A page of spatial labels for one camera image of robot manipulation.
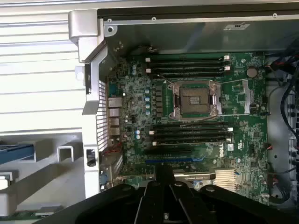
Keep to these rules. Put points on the coin cell battery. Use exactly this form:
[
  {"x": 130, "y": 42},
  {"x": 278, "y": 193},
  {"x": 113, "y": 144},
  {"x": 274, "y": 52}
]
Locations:
[{"x": 252, "y": 72}]

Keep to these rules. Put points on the grey parts rack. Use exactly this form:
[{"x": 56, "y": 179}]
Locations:
[{"x": 46, "y": 177}]

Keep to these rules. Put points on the black expansion slot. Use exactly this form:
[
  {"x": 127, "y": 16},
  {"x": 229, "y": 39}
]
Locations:
[{"x": 165, "y": 152}]

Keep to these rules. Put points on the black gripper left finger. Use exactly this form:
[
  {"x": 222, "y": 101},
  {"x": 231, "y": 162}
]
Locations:
[{"x": 149, "y": 203}]

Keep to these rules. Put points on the black graphics card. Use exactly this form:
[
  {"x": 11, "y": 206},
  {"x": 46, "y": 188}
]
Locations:
[{"x": 194, "y": 176}]

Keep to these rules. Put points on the silver CPU chip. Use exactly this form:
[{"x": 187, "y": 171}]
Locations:
[{"x": 2, "y": 181}]

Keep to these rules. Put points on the rear port block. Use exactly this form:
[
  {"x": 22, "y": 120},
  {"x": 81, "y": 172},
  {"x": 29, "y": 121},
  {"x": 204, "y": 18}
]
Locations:
[{"x": 115, "y": 114}]

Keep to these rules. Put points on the black RAM slot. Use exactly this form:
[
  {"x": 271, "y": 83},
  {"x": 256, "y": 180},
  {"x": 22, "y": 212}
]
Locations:
[
  {"x": 191, "y": 131},
  {"x": 191, "y": 136},
  {"x": 187, "y": 69},
  {"x": 187, "y": 75},
  {"x": 187, "y": 59},
  {"x": 191, "y": 142},
  {"x": 191, "y": 126},
  {"x": 187, "y": 64}
]

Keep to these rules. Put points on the green motherboard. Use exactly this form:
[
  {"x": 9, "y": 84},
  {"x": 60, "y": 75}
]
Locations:
[{"x": 245, "y": 140}]

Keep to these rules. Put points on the silver chipset heatsink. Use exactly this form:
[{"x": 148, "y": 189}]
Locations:
[{"x": 224, "y": 179}]

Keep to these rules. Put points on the CPU socket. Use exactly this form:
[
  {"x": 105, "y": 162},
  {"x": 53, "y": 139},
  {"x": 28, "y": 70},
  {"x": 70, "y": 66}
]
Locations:
[{"x": 196, "y": 99}]

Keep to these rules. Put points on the blue expansion slot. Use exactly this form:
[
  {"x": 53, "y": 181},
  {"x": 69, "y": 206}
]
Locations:
[{"x": 168, "y": 161}]

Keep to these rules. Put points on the open grey PC case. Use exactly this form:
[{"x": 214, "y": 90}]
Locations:
[{"x": 163, "y": 35}]

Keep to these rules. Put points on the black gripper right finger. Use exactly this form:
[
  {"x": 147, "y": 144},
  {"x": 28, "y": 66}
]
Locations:
[{"x": 182, "y": 203}]

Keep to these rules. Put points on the green RAM stick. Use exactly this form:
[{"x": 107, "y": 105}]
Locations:
[{"x": 39, "y": 214}]

